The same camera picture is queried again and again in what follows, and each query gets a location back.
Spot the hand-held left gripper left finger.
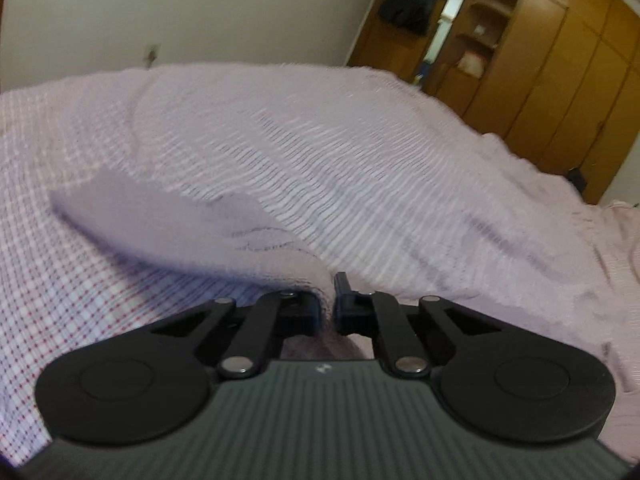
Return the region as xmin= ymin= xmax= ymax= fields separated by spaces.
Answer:
xmin=149 ymin=290 xmax=321 ymax=380

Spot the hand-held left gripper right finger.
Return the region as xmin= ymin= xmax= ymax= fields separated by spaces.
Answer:
xmin=333 ymin=272 xmax=503 ymax=380

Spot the pink knitted sweater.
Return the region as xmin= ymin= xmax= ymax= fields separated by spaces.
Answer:
xmin=50 ymin=167 xmax=377 ymax=362

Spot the pink checked bedspread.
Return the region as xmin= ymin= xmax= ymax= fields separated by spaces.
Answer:
xmin=0 ymin=62 xmax=640 ymax=466

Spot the pale folded item on shelf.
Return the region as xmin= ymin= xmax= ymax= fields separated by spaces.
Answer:
xmin=456 ymin=51 xmax=488 ymax=77

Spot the wooden wardrobe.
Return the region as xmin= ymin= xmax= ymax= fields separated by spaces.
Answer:
xmin=347 ymin=0 xmax=640 ymax=206

